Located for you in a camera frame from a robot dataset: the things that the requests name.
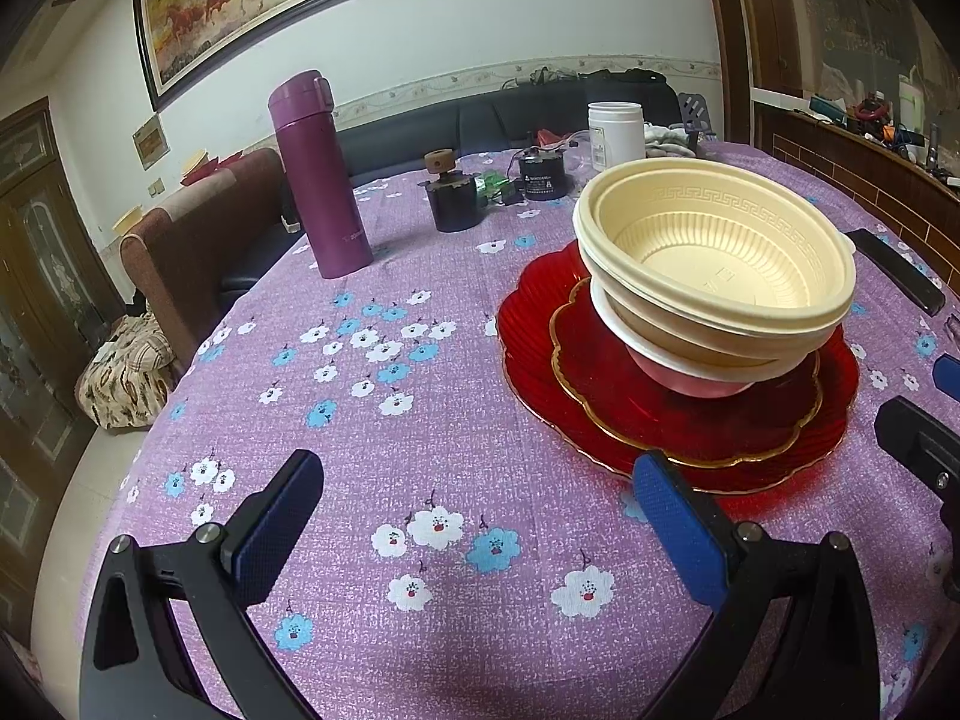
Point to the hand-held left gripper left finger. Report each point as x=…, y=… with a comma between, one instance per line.
x=274, y=532

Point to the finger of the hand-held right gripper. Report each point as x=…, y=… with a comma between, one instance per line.
x=949, y=373
x=919, y=435

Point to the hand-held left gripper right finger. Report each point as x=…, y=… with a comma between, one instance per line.
x=675, y=525

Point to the white foam bowl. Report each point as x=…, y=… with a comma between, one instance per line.
x=690, y=382
x=609, y=315

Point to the small red glass plate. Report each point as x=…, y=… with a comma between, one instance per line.
x=600, y=382

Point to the beige plastic bowl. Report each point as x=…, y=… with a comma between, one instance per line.
x=675, y=334
x=712, y=255

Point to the large red glass plate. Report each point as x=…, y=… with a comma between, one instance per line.
x=529, y=337

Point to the purple floral tablecloth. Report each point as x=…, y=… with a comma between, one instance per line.
x=420, y=427

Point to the patterned beige blanket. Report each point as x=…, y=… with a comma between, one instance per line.
x=120, y=382

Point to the brown tiled counter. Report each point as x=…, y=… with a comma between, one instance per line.
x=840, y=157

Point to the white plastic jug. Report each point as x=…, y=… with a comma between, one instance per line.
x=911, y=112

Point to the brown armchair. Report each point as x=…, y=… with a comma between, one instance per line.
x=195, y=240

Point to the wooden glass-door cabinet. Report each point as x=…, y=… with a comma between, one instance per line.
x=37, y=300

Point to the yellow plastic basin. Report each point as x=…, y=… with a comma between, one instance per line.
x=199, y=160
x=127, y=221

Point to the purple thermos bottle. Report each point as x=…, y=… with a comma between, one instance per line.
x=322, y=180

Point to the grey perforated metal stand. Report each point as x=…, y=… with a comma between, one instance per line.
x=696, y=114

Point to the white cloth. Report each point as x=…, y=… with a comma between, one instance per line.
x=667, y=139

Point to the red plastic basin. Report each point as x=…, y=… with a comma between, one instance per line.
x=217, y=169

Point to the black electric motor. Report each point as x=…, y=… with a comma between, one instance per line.
x=546, y=180

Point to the black motor with wooden spool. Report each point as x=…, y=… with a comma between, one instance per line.
x=454, y=202

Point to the green electronic part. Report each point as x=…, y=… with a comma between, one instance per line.
x=499, y=186

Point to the white plastic jar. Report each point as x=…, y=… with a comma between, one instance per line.
x=615, y=139

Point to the red plastic bag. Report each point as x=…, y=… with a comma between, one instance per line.
x=553, y=139

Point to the small framed picture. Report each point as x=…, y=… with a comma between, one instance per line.
x=150, y=141

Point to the black leather sofa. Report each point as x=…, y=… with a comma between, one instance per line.
x=420, y=120

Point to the framed horse painting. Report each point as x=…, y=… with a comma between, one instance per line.
x=262, y=7

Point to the wall outlet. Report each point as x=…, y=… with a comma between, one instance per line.
x=156, y=187

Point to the wooden door frame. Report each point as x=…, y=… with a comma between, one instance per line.
x=750, y=30

